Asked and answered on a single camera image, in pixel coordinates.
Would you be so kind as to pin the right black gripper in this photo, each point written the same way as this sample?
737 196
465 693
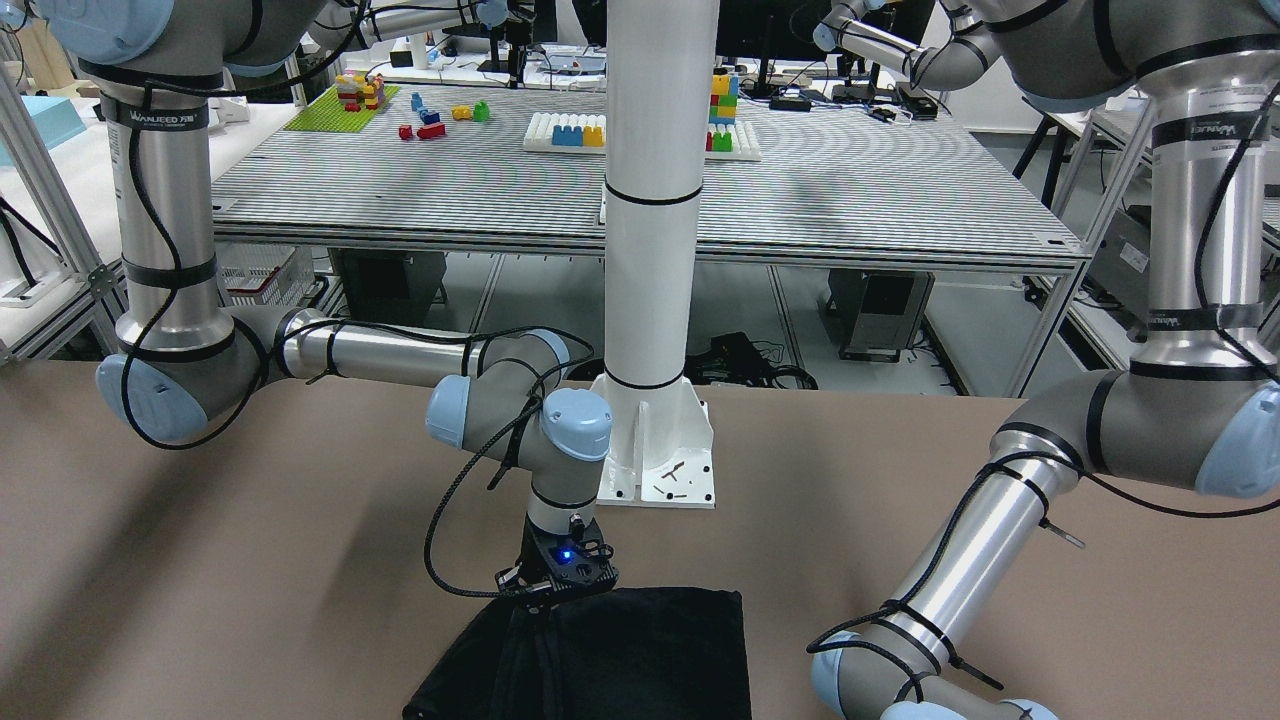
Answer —
533 551

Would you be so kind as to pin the black printed t-shirt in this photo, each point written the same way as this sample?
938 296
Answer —
634 653

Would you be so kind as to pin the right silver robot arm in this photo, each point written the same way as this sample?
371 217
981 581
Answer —
190 358

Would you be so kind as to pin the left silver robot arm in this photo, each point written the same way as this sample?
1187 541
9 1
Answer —
1197 406

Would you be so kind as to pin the white plastic crate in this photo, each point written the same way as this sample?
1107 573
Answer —
262 274

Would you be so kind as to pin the white block tray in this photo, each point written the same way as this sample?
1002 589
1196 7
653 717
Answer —
588 134

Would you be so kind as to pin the striped workbench table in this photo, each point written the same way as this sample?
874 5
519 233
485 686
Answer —
834 187

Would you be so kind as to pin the green lego baseplate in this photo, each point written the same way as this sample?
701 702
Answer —
327 114

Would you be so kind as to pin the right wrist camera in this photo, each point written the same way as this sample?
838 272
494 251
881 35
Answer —
585 561

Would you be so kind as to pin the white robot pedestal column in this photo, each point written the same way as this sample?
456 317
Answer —
659 56

